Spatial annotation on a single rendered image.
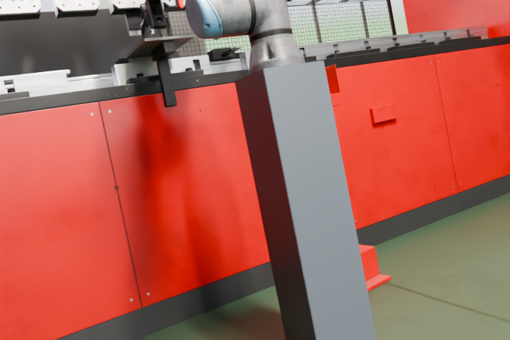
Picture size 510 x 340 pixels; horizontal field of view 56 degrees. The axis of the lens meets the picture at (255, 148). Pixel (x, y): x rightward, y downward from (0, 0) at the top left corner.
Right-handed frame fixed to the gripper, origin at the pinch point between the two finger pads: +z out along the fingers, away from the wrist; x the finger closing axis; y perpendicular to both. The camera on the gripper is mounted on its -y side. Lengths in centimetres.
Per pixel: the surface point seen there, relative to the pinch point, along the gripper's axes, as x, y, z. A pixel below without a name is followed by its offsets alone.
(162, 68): 1.0, -10.8, 3.3
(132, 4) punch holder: 3.7, 16.5, -9.6
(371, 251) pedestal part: -55, -83, 47
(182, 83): -6.2, -12.9, 9.5
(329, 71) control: -56, -34, 0
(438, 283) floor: -65, -106, 42
